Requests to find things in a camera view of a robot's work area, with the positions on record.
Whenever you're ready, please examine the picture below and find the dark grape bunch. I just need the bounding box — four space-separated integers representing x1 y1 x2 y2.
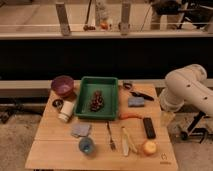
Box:
90 90 104 112

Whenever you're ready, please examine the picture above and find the green plastic tray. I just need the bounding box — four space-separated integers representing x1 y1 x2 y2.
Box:
74 76 118 121

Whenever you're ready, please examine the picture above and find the peeled banana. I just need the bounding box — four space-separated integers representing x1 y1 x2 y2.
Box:
121 127 138 157

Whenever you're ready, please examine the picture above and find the wooden folding table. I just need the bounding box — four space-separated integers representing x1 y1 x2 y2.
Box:
24 82 179 171

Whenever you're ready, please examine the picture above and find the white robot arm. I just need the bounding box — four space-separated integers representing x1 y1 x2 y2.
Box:
159 64 213 117

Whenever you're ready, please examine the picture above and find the grey folded cloth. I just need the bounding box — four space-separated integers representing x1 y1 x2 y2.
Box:
71 123 91 137

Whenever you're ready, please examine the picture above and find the blue sponge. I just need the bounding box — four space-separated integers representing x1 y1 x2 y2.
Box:
128 97 145 107

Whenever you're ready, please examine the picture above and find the white cylindrical cup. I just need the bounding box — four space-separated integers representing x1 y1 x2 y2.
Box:
58 101 74 122

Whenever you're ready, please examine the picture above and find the small black round lid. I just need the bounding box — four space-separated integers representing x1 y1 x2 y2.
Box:
52 99 63 108

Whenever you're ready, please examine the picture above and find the blue plastic cup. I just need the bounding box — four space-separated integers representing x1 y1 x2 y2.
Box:
79 137 95 155

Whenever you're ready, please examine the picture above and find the yellow red apple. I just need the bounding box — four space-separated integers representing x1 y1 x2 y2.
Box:
142 140 157 155

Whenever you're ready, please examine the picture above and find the orange carrot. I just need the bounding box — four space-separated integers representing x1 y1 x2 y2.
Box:
119 114 142 120

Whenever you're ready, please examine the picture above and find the black remote control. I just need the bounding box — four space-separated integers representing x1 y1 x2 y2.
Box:
143 117 156 139

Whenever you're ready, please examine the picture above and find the purple bowl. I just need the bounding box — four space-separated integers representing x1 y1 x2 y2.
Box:
51 75 74 97

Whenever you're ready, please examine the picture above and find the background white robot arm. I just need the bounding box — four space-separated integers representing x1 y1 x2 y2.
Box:
95 0 109 30

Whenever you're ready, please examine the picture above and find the dark tape roll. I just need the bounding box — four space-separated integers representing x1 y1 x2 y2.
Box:
123 82 133 90

